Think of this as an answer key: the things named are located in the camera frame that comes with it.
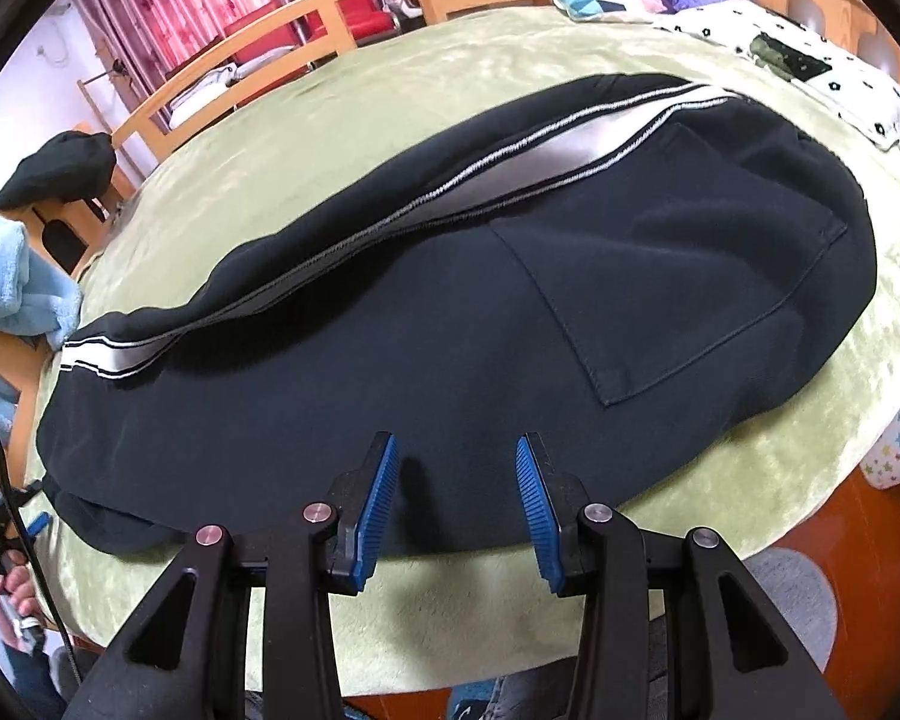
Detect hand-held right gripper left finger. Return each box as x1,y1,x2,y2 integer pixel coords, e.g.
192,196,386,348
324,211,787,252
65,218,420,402
64,431,402,720

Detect dark green patterned cloth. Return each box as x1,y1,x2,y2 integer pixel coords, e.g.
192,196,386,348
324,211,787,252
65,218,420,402
748,30,833,85

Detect red chair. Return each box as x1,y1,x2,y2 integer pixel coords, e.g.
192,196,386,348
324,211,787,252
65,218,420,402
298,0,392,55
223,13,305,70

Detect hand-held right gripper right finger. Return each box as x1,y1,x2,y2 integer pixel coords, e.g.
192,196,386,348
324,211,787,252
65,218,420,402
515,431,848,720

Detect black pants with white stripe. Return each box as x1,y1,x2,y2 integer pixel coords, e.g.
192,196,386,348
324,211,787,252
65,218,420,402
36,73,880,563

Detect wooden bed rail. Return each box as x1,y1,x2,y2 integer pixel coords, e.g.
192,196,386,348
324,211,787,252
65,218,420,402
0,0,900,496

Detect black cloth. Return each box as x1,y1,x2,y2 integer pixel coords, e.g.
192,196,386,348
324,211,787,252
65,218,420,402
0,131,118,212

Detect light blue blanket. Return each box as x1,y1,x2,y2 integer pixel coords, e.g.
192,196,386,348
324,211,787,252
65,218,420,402
0,210,85,350

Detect person's left forearm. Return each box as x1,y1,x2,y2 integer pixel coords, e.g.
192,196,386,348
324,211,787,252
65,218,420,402
0,634,72,720

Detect person's left hand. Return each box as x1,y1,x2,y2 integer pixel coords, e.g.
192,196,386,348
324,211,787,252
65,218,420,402
0,549,46,642

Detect green plush blanket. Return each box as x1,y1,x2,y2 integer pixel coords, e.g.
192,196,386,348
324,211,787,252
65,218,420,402
26,4,900,698

